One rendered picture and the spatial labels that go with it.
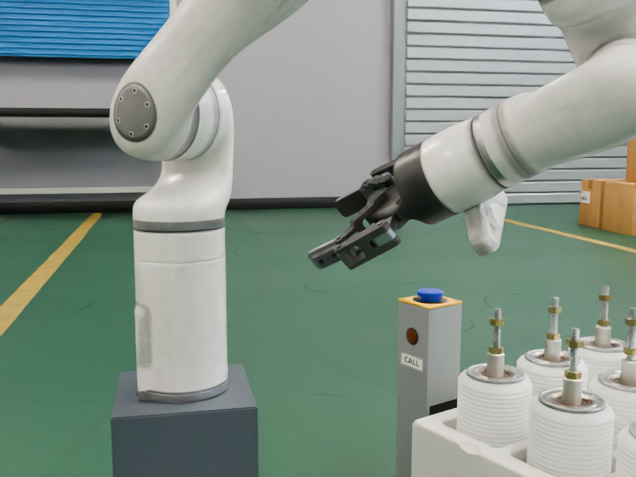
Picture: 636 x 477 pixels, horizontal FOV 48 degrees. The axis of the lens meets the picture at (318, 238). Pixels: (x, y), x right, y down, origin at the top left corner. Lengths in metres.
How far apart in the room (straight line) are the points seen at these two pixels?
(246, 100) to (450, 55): 1.71
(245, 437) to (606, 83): 0.46
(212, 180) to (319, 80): 5.10
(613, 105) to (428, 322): 0.58
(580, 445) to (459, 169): 0.39
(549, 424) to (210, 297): 0.42
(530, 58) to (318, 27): 1.81
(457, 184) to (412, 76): 5.29
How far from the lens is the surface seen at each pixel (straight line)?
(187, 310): 0.71
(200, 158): 0.73
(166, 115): 0.67
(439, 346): 1.09
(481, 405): 0.95
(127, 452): 0.73
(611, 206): 4.66
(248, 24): 0.63
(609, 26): 0.63
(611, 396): 0.97
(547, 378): 1.03
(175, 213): 0.69
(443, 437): 0.96
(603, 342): 1.15
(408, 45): 5.94
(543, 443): 0.89
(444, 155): 0.63
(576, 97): 0.58
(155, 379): 0.73
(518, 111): 0.61
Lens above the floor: 0.56
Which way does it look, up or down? 8 degrees down
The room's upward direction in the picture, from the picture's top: straight up
